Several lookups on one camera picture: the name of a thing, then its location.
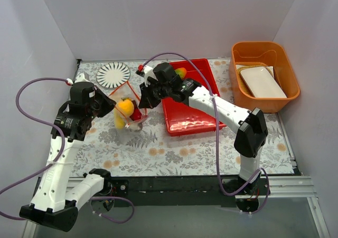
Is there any green red mango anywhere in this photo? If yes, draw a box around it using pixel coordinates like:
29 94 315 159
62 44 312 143
175 68 187 79

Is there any orange peach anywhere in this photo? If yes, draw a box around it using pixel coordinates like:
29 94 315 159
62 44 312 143
117 98 134 117

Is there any red fruit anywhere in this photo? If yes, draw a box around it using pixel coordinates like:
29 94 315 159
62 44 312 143
130 107 142 121

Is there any clear zip top bag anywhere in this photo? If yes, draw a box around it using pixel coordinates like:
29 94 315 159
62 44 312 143
108 81 147 131

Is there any grey plastic fish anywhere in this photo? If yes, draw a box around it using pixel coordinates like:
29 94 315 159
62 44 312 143
125 122 143 131

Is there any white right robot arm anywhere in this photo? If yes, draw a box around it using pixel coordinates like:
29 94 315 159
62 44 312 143
136 62 268 196

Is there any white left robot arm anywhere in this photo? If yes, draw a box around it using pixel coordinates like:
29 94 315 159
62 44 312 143
20 80 116 232

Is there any striped round plate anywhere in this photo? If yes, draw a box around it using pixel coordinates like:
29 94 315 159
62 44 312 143
96 62 131 89

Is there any red plastic tray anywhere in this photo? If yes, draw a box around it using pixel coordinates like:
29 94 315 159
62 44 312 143
162 59 220 137

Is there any floral patterned table mat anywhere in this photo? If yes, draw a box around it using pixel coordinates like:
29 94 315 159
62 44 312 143
70 58 294 177

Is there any white rectangular plate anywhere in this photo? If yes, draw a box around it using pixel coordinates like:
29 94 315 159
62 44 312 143
237 65 287 98

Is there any orange plastic basin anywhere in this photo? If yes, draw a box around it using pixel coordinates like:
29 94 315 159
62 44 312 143
229 41 301 113

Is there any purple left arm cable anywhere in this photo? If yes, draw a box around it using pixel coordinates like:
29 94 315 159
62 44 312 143
0 77 135 224

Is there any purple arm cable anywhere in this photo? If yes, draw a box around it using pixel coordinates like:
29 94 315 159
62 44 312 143
0 77 135 224
136 53 271 214

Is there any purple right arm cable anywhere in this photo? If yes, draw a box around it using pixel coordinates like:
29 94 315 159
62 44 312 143
136 53 271 214

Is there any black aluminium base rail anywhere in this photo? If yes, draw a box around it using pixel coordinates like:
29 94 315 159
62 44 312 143
33 169 317 208

